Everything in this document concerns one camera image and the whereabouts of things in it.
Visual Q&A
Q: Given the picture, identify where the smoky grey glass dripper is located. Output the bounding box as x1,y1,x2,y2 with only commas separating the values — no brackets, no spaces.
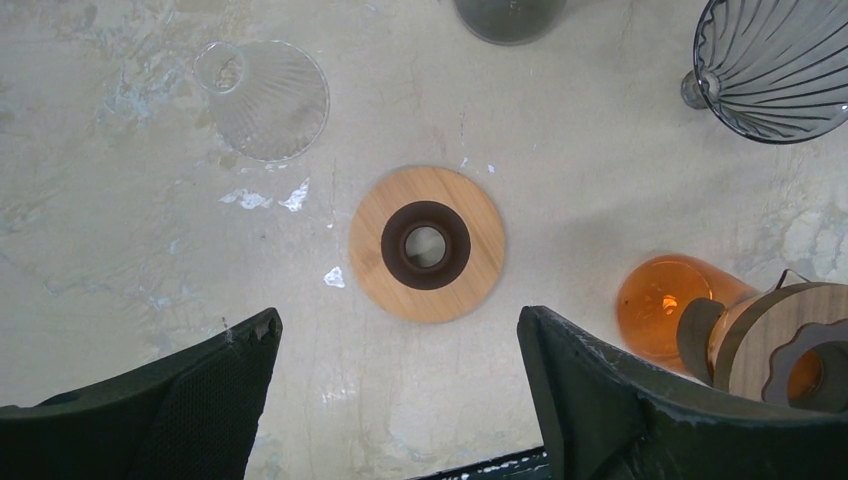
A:
680,0,847,145

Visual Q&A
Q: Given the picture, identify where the grey glass carafe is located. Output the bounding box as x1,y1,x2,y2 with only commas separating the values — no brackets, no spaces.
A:
453,0,567,46

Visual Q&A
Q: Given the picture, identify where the clear glass dripper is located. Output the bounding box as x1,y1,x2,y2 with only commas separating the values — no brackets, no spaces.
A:
193,40,330,162

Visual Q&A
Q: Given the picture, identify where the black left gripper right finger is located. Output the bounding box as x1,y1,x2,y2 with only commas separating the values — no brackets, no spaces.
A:
517,306,847,479

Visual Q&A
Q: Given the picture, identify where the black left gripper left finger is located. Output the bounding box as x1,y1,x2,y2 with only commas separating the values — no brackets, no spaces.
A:
1,308,283,479

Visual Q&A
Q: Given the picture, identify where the orange glass carafe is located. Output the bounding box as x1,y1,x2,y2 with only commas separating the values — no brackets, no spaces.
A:
616,254,829,405

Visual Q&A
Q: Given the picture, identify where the light bamboo dripper stand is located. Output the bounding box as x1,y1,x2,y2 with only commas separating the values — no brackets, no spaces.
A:
348,166,506,323

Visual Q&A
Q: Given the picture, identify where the dark walnut dripper stand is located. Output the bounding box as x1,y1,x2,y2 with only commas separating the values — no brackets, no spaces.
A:
713,282,847,413

